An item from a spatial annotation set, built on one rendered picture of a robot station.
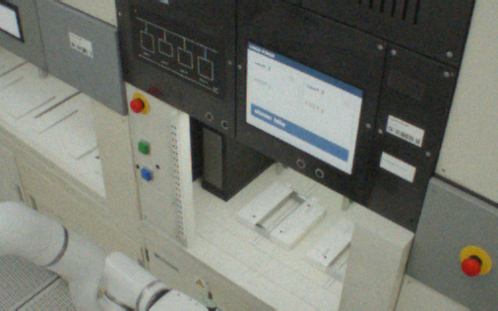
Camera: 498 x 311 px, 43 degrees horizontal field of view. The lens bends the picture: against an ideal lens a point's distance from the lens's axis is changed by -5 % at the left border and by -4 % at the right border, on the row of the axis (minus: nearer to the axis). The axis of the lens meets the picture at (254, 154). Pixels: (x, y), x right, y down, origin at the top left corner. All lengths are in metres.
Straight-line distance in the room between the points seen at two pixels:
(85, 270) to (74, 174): 1.09
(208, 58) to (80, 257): 0.54
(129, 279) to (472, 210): 0.72
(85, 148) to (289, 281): 0.95
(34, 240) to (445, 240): 0.79
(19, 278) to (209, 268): 1.43
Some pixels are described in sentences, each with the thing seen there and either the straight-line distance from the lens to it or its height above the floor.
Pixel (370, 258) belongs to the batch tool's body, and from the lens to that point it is 1.43.
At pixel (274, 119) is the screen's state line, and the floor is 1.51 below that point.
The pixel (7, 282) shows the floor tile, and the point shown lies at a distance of 3.23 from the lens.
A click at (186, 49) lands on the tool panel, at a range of 1.54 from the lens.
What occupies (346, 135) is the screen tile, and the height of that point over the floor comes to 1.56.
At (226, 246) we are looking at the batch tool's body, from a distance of 2.03.
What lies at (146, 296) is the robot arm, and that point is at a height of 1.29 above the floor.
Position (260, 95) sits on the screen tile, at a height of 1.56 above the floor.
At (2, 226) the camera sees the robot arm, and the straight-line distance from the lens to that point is 1.17.
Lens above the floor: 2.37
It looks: 40 degrees down
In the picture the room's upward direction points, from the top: 2 degrees clockwise
